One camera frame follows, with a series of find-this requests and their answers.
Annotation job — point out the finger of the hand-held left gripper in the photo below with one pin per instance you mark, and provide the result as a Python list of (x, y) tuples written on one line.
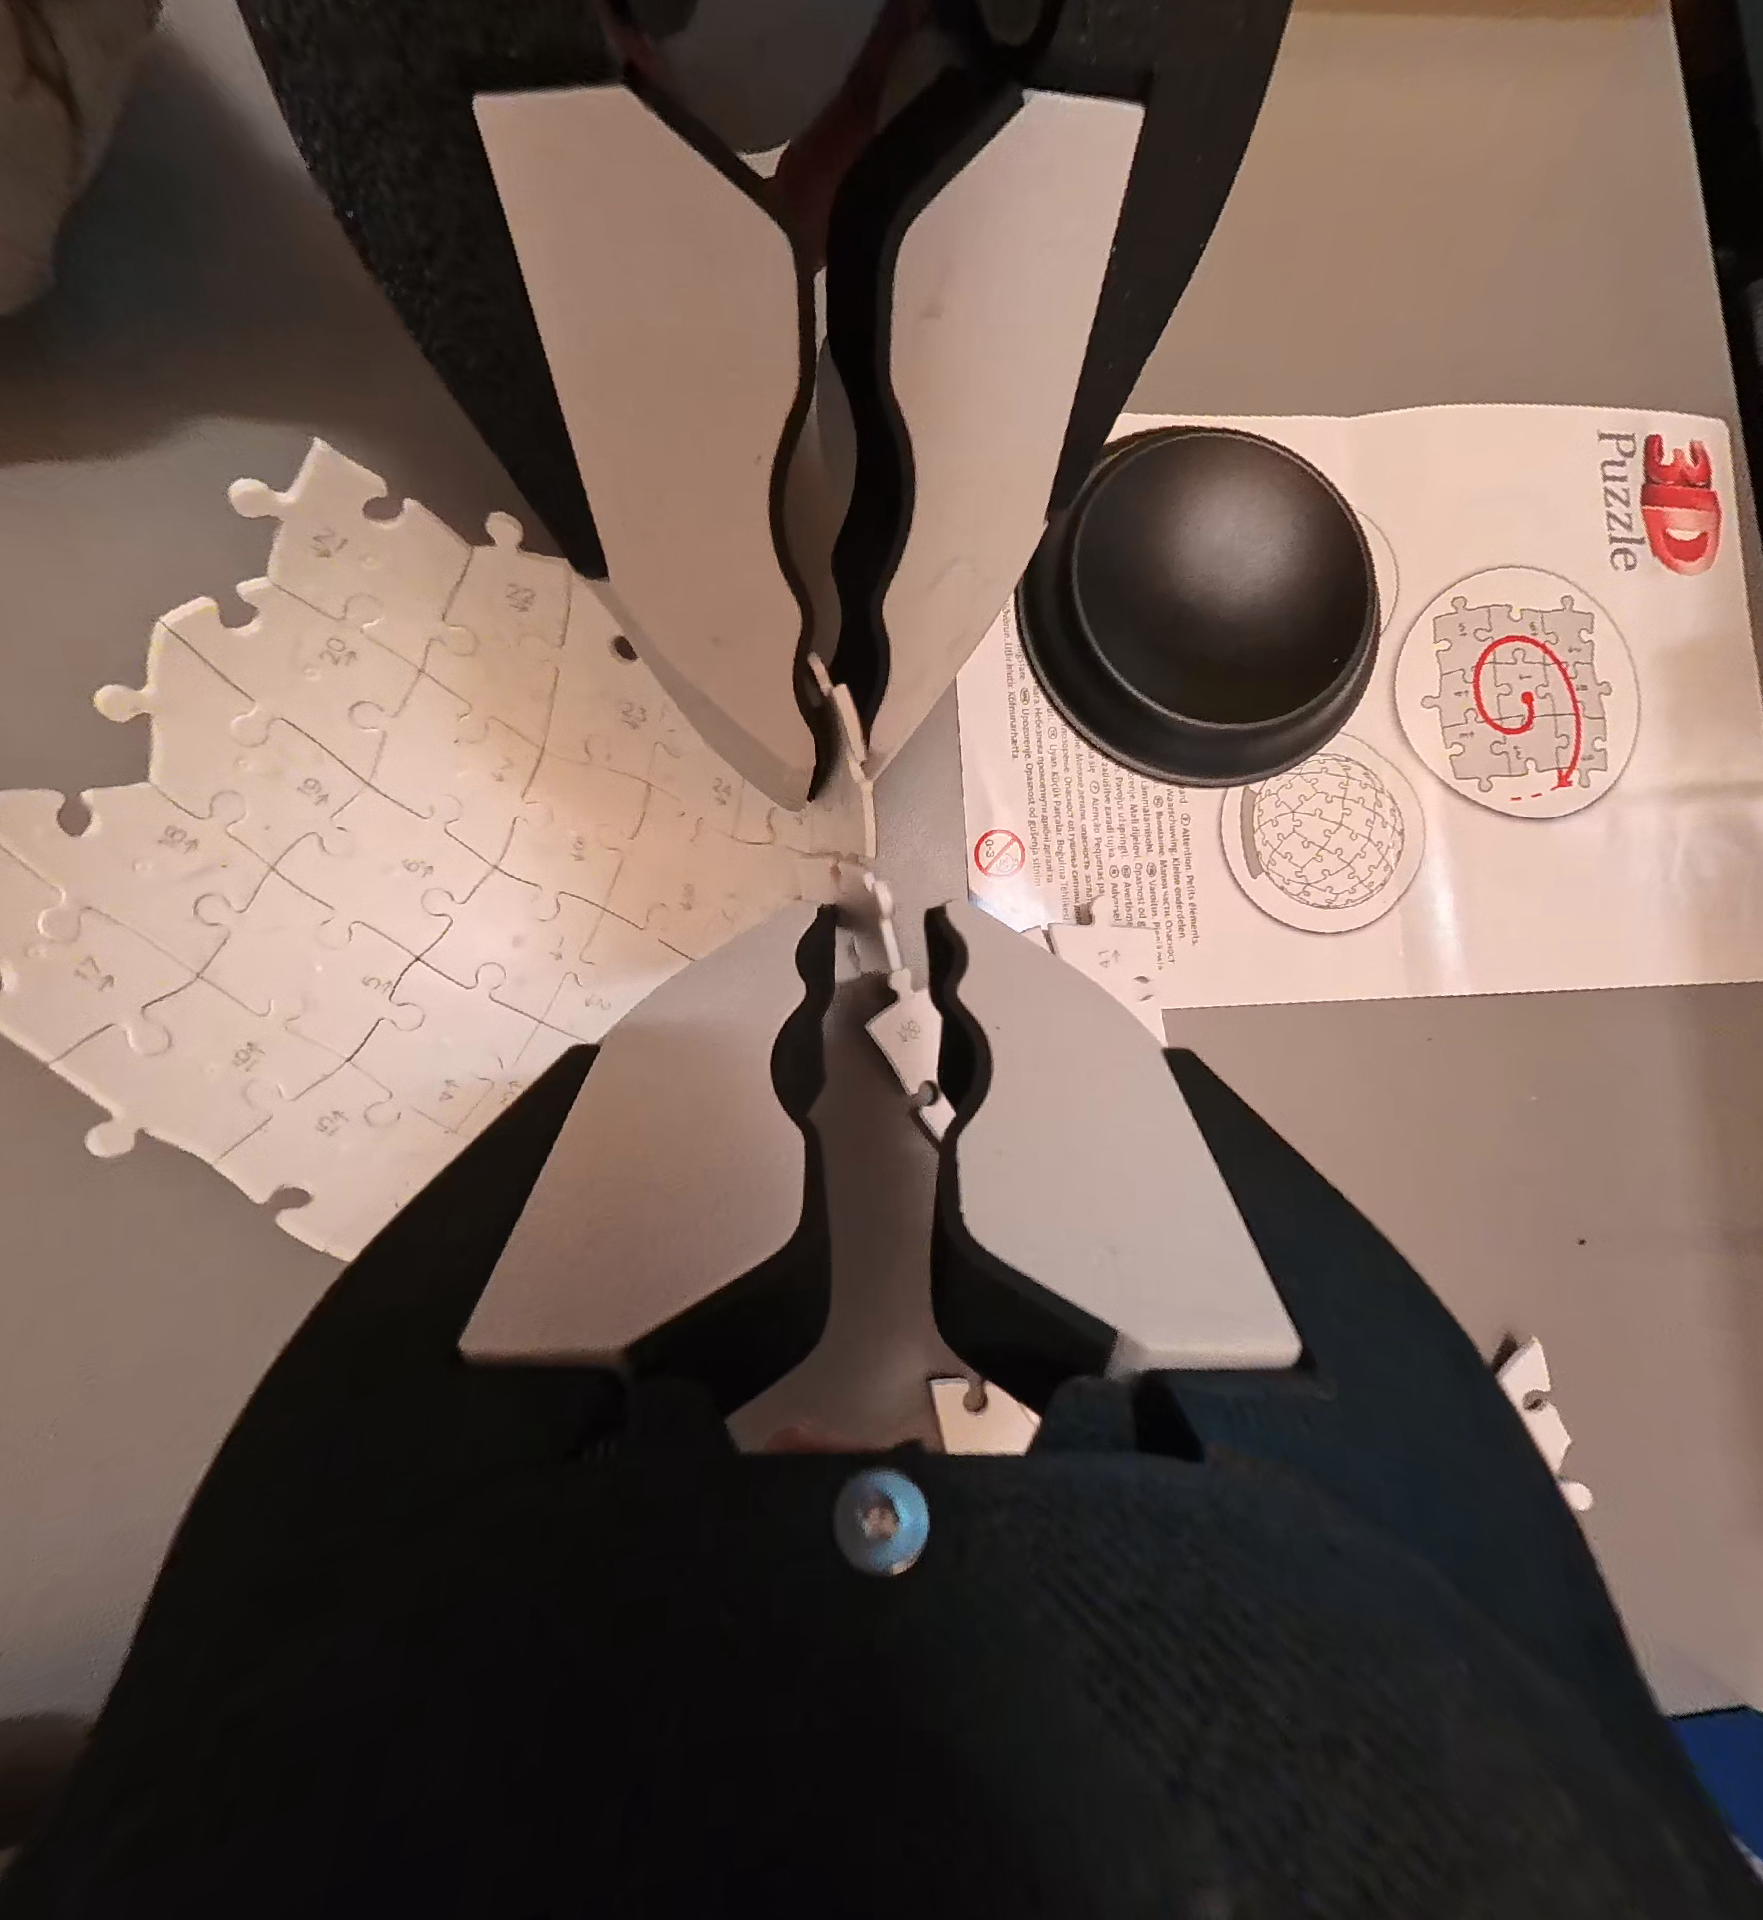
[(654, 373), (969, 373)]

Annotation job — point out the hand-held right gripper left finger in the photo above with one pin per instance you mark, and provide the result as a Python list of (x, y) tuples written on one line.
[(641, 1172)]

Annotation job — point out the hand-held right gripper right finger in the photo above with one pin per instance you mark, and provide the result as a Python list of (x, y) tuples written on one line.
[(1108, 1185)]

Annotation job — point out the white puzzle piece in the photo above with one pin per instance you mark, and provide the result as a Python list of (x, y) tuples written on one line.
[(969, 1418), (1533, 1402), (905, 1037)]

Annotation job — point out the assembled white puzzle ball section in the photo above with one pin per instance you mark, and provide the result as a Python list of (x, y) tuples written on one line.
[(371, 781)]

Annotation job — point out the puzzle instruction sheet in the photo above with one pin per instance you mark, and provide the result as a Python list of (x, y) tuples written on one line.
[(1572, 899)]

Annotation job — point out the black dome stand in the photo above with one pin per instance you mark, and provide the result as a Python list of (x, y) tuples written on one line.
[(1213, 600)]

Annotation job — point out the beige cushion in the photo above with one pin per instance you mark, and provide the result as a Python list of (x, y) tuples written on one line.
[(14, 150)]

